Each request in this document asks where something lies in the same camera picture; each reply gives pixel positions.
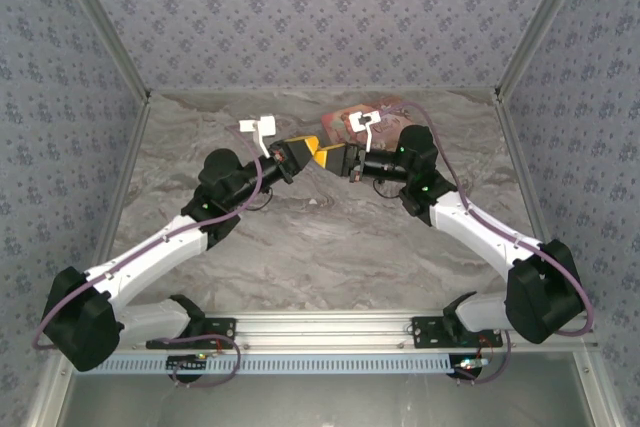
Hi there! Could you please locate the left small circuit board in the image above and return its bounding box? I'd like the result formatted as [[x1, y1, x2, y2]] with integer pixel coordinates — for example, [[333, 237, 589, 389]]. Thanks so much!
[[166, 354, 210, 382]]

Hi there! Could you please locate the aluminium frame post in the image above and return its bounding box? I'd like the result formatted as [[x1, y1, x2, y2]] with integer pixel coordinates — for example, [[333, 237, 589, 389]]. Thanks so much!
[[52, 0, 153, 101], [494, 0, 599, 98]]

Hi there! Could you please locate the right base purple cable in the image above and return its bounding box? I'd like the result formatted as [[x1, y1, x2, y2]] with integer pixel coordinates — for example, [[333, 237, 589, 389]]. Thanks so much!
[[453, 329, 512, 387]]

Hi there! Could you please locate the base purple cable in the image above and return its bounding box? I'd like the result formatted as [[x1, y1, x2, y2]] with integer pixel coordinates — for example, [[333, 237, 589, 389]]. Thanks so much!
[[158, 332, 242, 389], [453, 329, 512, 387]]

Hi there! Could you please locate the aluminium table side rail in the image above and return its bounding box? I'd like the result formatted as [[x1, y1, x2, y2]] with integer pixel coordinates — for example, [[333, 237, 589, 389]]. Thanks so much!
[[492, 91, 554, 246], [92, 94, 154, 268]]

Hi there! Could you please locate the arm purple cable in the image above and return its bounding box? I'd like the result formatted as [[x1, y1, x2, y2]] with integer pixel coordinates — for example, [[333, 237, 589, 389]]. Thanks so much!
[[379, 99, 595, 337], [31, 124, 266, 353]]

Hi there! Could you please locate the right small circuit board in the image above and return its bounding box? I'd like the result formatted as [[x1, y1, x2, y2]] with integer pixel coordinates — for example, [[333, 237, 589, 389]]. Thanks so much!
[[451, 355, 490, 381]]

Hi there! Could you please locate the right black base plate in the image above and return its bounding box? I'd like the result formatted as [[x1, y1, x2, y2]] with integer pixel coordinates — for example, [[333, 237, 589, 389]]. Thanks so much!
[[411, 315, 504, 349]]

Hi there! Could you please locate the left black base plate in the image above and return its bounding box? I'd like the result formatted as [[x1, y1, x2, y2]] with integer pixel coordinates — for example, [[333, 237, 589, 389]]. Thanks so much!
[[144, 315, 238, 351]]

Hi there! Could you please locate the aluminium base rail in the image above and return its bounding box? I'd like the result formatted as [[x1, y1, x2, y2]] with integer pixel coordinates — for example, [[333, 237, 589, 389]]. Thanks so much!
[[132, 310, 599, 354]]

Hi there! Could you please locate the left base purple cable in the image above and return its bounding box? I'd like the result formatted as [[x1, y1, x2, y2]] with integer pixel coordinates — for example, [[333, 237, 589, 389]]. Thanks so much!
[[158, 332, 242, 389]]

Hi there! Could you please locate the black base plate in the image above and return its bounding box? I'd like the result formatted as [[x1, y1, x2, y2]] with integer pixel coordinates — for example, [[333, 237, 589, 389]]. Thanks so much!
[[144, 315, 238, 351], [411, 315, 504, 349]]

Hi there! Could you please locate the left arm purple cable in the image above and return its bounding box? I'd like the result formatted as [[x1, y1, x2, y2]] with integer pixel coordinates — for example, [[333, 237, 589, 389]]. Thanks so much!
[[31, 124, 266, 353]]

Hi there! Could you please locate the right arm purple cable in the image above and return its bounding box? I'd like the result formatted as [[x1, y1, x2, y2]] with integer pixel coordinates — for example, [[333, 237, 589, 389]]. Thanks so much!
[[379, 99, 595, 337]]

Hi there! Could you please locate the small circuit board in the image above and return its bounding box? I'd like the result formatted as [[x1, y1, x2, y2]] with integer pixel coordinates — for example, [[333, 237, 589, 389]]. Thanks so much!
[[166, 354, 210, 382], [451, 355, 490, 381]]

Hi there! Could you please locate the grey slotted cable duct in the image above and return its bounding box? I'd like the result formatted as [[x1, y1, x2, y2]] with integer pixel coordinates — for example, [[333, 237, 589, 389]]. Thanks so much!
[[92, 352, 459, 377]]

